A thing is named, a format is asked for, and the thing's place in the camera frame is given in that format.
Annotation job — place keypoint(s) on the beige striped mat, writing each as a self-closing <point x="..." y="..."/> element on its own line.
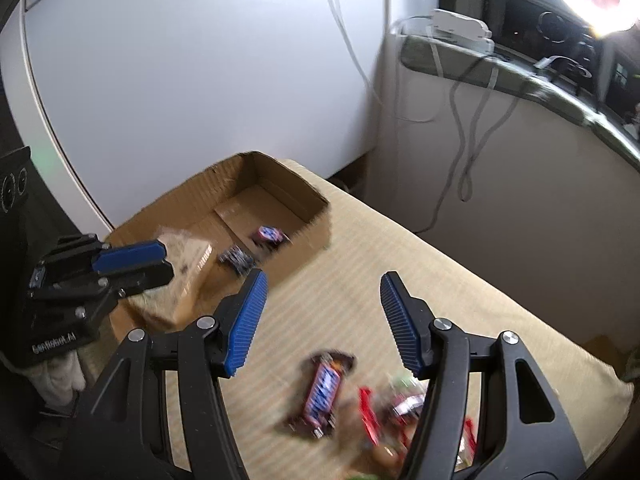
<point x="400" y="260"/>

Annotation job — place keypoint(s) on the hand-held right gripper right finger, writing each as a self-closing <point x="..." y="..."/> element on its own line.
<point x="400" y="325"/>

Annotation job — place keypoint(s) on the brown chocolate bar blue label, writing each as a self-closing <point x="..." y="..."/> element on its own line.
<point x="320" y="395"/>

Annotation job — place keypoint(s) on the cardboard box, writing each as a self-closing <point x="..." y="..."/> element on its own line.
<point x="272" y="180"/>

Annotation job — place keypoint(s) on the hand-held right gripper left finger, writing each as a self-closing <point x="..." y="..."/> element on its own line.
<point x="245" y="325"/>

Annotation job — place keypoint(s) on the red-topped clear snack packet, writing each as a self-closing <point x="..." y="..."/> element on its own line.
<point x="467" y="437"/>

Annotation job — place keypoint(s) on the round pastry red-edged packet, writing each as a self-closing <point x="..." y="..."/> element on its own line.
<point x="370" y="412"/>

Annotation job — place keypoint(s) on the clear bread packet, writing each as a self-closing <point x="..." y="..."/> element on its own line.
<point x="187" y="280"/>

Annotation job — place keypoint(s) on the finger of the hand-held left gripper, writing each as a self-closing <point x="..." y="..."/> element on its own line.
<point x="145" y="278"/>
<point x="131" y="255"/>

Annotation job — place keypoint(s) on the window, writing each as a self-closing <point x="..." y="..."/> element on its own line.
<point x="540" y="25"/>

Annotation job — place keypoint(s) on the small brown chocolate bar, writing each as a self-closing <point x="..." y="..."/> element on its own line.
<point x="270" y="235"/>

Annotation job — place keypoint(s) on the grey stone windowsill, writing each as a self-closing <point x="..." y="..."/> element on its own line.
<point x="450" y="62"/>

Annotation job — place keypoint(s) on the dark wrapped candy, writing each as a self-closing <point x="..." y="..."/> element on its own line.
<point x="237" y="260"/>

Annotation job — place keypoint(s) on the white power adapter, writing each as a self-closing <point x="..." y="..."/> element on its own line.
<point x="460" y="27"/>

